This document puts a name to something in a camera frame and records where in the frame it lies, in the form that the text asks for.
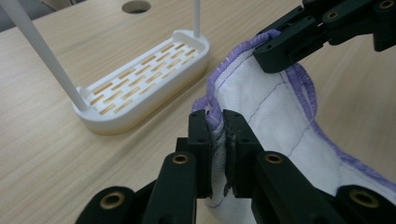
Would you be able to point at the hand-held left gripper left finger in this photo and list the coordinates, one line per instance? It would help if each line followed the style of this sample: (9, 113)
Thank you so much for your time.
(199, 149)

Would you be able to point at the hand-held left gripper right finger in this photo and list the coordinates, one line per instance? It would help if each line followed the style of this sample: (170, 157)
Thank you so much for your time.
(246, 155)

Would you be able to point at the white cloth with purple trim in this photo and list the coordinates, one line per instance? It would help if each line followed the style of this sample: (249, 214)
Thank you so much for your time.
(280, 118)

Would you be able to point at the white rack with slotted base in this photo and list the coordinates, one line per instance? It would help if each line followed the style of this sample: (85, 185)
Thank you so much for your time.
(140, 81)

